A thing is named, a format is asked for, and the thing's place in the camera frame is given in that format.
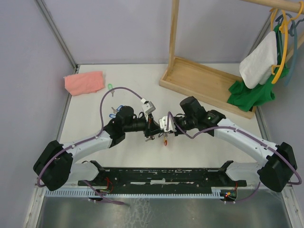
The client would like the green shirt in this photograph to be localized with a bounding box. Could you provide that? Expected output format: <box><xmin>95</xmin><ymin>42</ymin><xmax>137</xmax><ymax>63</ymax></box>
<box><xmin>227</xmin><ymin>25</ymin><xmax>289</xmax><ymax>112</ymax></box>

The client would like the purple cable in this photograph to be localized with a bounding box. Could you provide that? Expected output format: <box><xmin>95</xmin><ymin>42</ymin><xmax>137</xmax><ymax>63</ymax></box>
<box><xmin>38</xmin><ymin>86</ymin><xmax>147</xmax><ymax>188</ymax></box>
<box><xmin>167</xmin><ymin>111</ymin><xmax>302</xmax><ymax>204</ymax></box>

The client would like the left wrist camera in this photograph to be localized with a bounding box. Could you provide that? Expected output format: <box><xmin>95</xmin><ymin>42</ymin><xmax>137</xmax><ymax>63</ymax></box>
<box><xmin>141</xmin><ymin>98</ymin><xmax>156</xmax><ymax>121</ymax></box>

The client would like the wooden clothes rack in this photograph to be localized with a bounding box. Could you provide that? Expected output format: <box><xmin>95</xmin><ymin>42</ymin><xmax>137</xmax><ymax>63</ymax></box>
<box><xmin>159</xmin><ymin>0</ymin><xmax>304</xmax><ymax>119</ymax></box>

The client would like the red handled keyring holder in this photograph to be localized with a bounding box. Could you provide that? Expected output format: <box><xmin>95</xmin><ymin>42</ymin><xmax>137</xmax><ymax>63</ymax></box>
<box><xmin>162</xmin><ymin>133</ymin><xmax>168</xmax><ymax>146</ymax></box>

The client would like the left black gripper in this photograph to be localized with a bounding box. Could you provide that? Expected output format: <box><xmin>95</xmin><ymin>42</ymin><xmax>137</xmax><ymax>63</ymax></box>
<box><xmin>124</xmin><ymin>112</ymin><xmax>165</xmax><ymax>138</ymax></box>

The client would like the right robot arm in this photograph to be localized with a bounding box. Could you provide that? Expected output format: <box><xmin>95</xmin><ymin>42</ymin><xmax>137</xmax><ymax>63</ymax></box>
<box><xmin>167</xmin><ymin>96</ymin><xmax>302</xmax><ymax>192</ymax></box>

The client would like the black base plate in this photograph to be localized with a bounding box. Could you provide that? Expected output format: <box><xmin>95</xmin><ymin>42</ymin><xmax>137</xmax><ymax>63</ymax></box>
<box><xmin>89</xmin><ymin>161</ymin><xmax>247</xmax><ymax>195</ymax></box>

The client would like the pink folded cloth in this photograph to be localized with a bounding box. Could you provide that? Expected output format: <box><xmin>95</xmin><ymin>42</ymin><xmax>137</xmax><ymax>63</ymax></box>
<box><xmin>64</xmin><ymin>71</ymin><xmax>105</xmax><ymax>96</ymax></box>

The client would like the yellow hanger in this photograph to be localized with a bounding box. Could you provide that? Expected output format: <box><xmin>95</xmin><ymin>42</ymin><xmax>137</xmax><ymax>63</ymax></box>
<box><xmin>270</xmin><ymin>8</ymin><xmax>300</xmax><ymax>84</ymax></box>

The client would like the white slotted cable duct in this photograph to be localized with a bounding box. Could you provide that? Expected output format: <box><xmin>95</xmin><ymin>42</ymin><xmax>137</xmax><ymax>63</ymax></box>
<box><xmin>45</xmin><ymin>186</ymin><xmax>238</xmax><ymax>198</ymax></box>

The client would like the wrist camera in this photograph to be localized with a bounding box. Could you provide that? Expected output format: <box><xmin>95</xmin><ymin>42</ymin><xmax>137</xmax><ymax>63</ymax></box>
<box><xmin>159</xmin><ymin>115</ymin><xmax>176</xmax><ymax>133</ymax></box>
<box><xmin>141</xmin><ymin>98</ymin><xmax>156</xmax><ymax>121</ymax></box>

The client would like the green tag key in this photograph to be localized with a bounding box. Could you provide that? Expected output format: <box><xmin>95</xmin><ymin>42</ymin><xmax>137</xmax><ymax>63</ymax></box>
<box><xmin>108</xmin><ymin>84</ymin><xmax>114</xmax><ymax>97</ymax></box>

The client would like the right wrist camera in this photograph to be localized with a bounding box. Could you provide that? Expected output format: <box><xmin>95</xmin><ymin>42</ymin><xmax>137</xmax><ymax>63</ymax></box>
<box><xmin>159</xmin><ymin>115</ymin><xmax>176</xmax><ymax>133</ymax></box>

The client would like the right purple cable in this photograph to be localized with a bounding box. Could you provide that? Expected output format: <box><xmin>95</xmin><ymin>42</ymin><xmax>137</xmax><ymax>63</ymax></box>
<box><xmin>167</xmin><ymin>111</ymin><xmax>302</xmax><ymax>204</ymax></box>

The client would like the white towel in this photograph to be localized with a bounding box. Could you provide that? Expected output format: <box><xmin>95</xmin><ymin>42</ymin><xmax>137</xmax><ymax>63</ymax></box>
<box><xmin>239</xmin><ymin>31</ymin><xmax>277</xmax><ymax>89</ymax></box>

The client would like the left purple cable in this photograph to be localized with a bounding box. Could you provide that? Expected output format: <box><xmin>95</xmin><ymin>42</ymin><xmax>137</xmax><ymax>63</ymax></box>
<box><xmin>38</xmin><ymin>86</ymin><xmax>147</xmax><ymax>188</ymax></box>

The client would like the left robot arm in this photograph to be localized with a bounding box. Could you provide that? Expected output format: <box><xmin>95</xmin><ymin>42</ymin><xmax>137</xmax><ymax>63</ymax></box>
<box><xmin>33</xmin><ymin>106</ymin><xmax>165</xmax><ymax>191</ymax></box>

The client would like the blue tag key upper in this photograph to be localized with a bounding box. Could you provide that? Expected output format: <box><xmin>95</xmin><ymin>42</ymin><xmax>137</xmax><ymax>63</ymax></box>
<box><xmin>111</xmin><ymin>105</ymin><xmax>123</xmax><ymax>114</ymax></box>

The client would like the teal hanger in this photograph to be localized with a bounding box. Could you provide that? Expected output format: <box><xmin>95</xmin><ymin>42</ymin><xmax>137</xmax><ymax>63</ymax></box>
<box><xmin>284</xmin><ymin>13</ymin><xmax>304</xmax><ymax>86</ymax></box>

